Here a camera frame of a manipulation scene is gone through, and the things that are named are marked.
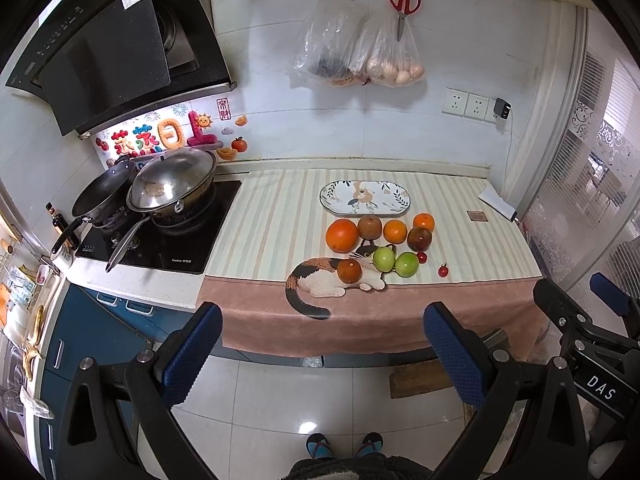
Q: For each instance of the red handled scissors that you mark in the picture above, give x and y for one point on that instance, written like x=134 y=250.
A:
x=404 y=8

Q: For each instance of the oval floral ceramic plate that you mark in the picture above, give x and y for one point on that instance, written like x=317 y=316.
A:
x=353 y=198

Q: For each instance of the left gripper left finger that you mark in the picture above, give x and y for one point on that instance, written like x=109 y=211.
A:
x=94 y=439

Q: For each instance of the white wall socket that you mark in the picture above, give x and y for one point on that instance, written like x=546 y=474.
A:
x=476 y=106
x=454 y=102

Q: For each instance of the dark red apple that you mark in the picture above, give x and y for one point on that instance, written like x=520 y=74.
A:
x=419 y=239

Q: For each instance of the right blue slipper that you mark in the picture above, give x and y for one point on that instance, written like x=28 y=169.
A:
x=372 y=443

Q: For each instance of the colourful wall stickers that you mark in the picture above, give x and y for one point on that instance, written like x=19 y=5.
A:
x=219 y=119

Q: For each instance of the white folded paper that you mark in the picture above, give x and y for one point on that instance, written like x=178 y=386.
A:
x=490 y=197

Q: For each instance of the plastic bag dark contents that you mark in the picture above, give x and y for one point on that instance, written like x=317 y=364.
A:
x=325 y=46

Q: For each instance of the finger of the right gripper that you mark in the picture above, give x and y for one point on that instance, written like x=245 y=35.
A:
x=610 y=294
x=560 y=299

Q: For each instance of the large orange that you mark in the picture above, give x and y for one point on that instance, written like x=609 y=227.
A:
x=342 y=236

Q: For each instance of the small orange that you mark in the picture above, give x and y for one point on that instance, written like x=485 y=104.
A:
x=424 y=220
x=395 y=231

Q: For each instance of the black frying pan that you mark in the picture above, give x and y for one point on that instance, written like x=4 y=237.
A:
x=102 y=202

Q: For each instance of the blue slipper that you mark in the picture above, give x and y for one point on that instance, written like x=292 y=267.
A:
x=372 y=443
x=318 y=447

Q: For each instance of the cherry tomato with stem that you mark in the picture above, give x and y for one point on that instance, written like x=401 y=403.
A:
x=443 y=270

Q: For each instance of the dark sauce bottle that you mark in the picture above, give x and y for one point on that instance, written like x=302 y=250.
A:
x=60 y=224

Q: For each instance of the brown red apple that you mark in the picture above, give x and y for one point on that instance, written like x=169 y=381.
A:
x=370 y=227

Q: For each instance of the right white wall socket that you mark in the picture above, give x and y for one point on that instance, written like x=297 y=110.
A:
x=476 y=106

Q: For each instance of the black plug adapter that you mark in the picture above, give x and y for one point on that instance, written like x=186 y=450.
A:
x=502 y=109

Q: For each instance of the steel wok with lid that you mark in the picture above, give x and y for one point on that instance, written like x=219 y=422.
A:
x=170 y=190

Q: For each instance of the plastic bag of eggs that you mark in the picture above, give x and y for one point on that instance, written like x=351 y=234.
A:
x=382 y=57

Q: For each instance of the striped cat print mat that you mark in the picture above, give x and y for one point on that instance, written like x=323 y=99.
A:
x=271 y=252

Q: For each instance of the black range hood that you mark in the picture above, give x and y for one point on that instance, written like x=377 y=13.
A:
x=99 y=62

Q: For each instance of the small dark orange persimmon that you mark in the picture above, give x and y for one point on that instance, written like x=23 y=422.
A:
x=349 y=271

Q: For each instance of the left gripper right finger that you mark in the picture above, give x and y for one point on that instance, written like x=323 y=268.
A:
x=550 y=441

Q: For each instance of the black gas stove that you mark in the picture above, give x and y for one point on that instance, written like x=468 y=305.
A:
x=184 y=247

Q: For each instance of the brown mat label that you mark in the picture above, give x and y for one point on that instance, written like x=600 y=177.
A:
x=477 y=216

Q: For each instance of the green apple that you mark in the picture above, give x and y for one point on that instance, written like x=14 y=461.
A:
x=384 y=259
x=407 y=264

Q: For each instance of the left blue slipper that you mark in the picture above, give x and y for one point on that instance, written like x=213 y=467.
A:
x=318 y=447

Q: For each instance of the left white wall socket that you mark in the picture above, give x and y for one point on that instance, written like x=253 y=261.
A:
x=454 y=102

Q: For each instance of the blue kitchen cabinet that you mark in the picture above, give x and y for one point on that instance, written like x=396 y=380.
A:
x=107 y=328

